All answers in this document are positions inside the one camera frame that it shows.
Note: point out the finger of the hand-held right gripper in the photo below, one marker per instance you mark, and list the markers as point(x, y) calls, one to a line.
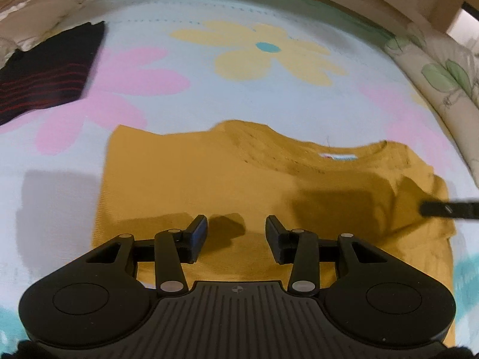
point(449, 210)

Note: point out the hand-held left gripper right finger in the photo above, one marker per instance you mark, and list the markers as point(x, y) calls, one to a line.
point(271, 232)

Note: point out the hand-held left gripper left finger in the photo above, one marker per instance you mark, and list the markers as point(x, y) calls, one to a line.
point(198, 237)

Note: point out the mustard yellow shirt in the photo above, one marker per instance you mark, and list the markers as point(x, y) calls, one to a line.
point(187, 179)

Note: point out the light blue flower-print blanket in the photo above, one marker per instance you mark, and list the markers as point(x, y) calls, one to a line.
point(262, 97)

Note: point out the leaf-print pillow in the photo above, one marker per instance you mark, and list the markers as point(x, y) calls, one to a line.
point(441, 71)

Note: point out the black garment with red stripes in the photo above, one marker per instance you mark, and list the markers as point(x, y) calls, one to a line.
point(45, 71)

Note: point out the white crumpled bedding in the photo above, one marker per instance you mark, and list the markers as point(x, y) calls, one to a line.
point(48, 7)

